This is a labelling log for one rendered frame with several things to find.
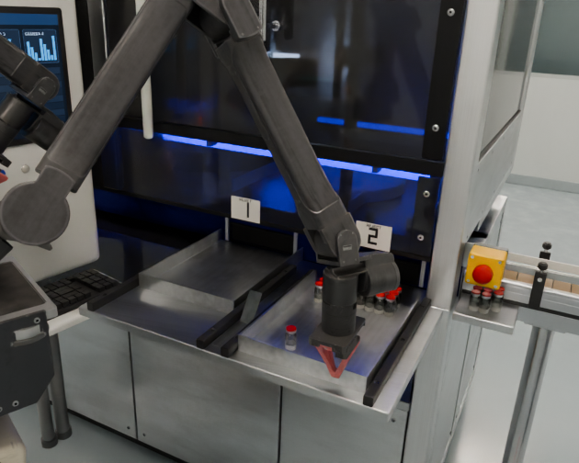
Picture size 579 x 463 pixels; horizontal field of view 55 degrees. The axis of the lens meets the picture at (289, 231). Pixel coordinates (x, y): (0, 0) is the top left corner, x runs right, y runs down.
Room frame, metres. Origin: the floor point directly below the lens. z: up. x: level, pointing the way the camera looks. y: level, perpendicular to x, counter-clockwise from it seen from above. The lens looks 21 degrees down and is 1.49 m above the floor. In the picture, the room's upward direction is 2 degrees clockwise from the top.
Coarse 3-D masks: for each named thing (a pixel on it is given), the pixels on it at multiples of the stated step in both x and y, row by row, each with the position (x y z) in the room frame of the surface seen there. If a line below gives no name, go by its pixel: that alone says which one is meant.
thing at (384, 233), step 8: (360, 224) 1.20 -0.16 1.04; (368, 224) 1.19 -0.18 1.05; (376, 224) 1.18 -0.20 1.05; (360, 232) 1.20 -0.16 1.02; (368, 232) 1.19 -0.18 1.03; (384, 232) 1.17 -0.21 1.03; (376, 240) 1.18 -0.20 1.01; (384, 240) 1.17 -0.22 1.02; (376, 248) 1.18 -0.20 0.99; (384, 248) 1.17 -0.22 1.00
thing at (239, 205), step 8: (232, 200) 1.35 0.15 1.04; (240, 200) 1.34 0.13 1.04; (248, 200) 1.33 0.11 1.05; (256, 200) 1.32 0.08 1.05; (232, 208) 1.35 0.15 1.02; (240, 208) 1.34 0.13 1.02; (256, 208) 1.32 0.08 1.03; (232, 216) 1.35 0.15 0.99; (240, 216) 1.34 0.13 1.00; (256, 216) 1.32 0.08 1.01
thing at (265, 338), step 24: (312, 288) 1.18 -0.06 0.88; (264, 312) 1.00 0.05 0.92; (288, 312) 1.06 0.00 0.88; (312, 312) 1.06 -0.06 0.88; (360, 312) 1.07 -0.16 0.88; (408, 312) 1.02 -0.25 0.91; (240, 336) 0.91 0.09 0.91; (264, 336) 0.96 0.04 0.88; (360, 336) 0.98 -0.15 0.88; (384, 336) 0.98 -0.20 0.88; (288, 360) 0.86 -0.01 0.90; (312, 360) 0.84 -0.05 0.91; (336, 360) 0.89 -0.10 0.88; (360, 360) 0.89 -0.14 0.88; (384, 360) 0.88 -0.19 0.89; (360, 384) 0.80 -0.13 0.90
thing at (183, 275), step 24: (216, 240) 1.44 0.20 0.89; (168, 264) 1.25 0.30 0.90; (192, 264) 1.29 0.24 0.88; (216, 264) 1.30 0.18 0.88; (240, 264) 1.30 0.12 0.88; (264, 264) 1.31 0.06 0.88; (288, 264) 1.27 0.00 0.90; (168, 288) 1.12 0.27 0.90; (192, 288) 1.09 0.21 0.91; (216, 288) 1.16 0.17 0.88; (240, 288) 1.16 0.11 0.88
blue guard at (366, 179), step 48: (144, 144) 1.48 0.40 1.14; (192, 144) 1.41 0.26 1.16; (144, 192) 1.48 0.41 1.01; (192, 192) 1.41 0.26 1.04; (240, 192) 1.34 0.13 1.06; (288, 192) 1.28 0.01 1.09; (336, 192) 1.23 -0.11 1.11; (384, 192) 1.18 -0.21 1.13; (432, 192) 1.13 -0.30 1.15; (432, 240) 1.13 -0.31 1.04
